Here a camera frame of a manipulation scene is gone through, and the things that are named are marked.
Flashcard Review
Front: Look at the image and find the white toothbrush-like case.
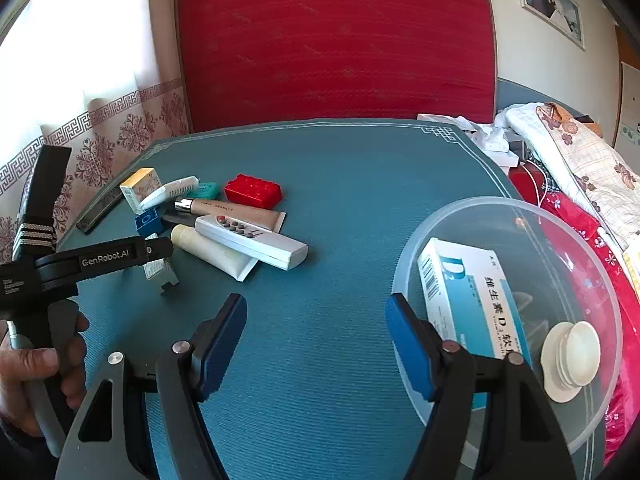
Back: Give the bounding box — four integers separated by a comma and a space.
139, 176, 201, 211

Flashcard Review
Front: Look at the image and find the red building block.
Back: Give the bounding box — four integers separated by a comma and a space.
224, 174, 283, 209

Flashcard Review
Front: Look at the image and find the grey-blue bed headboard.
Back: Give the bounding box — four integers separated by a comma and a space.
495, 77, 586, 121

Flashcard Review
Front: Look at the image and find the red mattress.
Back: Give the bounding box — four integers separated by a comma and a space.
175, 0, 497, 135

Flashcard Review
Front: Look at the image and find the teal plastic block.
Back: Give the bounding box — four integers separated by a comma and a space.
186, 181, 219, 200

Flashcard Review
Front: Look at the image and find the clear plastic bowl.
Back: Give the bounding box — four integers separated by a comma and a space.
391, 196, 624, 471

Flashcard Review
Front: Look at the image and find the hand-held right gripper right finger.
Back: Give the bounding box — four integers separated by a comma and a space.
386, 293, 578, 480

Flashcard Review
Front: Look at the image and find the white round jar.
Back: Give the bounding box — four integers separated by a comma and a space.
540, 321, 602, 403

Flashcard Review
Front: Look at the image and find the framed wall photo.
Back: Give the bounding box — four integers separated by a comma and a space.
515, 0, 587, 51

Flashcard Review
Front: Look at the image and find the black flat strip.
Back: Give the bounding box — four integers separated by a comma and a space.
76, 191, 126, 235

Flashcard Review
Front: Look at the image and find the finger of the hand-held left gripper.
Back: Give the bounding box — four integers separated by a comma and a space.
131, 237, 174, 267

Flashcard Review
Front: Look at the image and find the white wardrobe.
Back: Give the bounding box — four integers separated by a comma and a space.
612, 25, 640, 151

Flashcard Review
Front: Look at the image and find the small white printed box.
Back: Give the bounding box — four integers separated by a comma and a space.
143, 259, 180, 297

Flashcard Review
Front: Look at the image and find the white remote control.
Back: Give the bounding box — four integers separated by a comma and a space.
194, 214, 309, 272

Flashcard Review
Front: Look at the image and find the person's left hand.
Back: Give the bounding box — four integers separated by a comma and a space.
0, 311, 91, 441

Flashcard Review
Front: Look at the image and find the crumpled white tissue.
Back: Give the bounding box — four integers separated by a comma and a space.
467, 122, 508, 151

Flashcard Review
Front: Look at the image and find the white blue medicine box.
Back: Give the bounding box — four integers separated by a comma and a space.
417, 238, 533, 408

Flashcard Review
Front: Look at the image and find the floral quilt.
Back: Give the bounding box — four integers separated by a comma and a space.
505, 101, 640, 251

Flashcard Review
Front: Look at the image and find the red floral bedsheet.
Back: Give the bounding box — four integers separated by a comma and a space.
540, 180, 640, 466

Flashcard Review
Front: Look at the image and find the white cable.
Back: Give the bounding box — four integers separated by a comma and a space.
520, 160, 556, 206

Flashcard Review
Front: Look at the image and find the red bedside cabinet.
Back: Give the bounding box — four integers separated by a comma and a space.
507, 162, 551, 206

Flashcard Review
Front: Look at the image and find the white packet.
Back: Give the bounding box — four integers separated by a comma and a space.
170, 224, 261, 282

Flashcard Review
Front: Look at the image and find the teal cloth-covered desktop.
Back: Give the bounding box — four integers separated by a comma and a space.
57, 119, 608, 480

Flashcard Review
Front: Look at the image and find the small blue box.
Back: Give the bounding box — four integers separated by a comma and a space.
133, 208, 165, 238

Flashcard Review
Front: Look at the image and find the white radiator with items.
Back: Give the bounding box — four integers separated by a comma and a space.
417, 112, 521, 168

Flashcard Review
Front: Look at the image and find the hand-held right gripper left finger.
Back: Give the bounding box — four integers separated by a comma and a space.
54, 293, 249, 480

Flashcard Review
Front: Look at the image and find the small yellow white box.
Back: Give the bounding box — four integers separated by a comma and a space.
119, 167, 163, 212

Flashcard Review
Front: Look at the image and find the beige cosmetic tube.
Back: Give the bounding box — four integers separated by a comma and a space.
174, 198, 287, 233

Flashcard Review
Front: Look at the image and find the patterned white curtain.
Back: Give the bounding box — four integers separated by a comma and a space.
0, 0, 193, 261

